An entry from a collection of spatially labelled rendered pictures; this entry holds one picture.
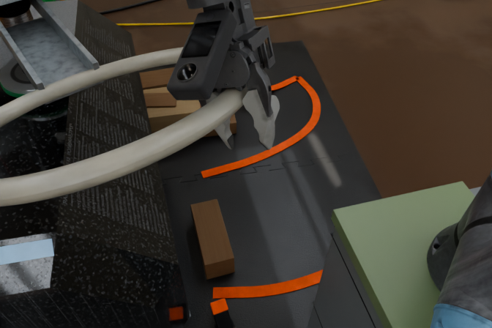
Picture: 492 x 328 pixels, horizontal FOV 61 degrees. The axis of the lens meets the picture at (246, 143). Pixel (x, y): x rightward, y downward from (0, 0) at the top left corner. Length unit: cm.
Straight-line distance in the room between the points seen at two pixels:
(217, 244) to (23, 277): 86
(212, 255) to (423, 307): 102
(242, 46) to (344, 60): 244
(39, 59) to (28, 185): 58
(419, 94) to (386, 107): 26
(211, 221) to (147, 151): 134
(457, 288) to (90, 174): 46
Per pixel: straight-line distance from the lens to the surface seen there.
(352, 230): 88
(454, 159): 242
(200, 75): 44
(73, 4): 184
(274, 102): 57
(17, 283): 106
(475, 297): 59
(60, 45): 107
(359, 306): 94
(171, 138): 46
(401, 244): 89
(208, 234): 174
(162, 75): 262
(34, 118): 130
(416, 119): 258
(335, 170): 214
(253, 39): 52
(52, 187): 47
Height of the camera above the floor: 160
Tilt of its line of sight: 46 degrees down
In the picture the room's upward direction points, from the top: straight up
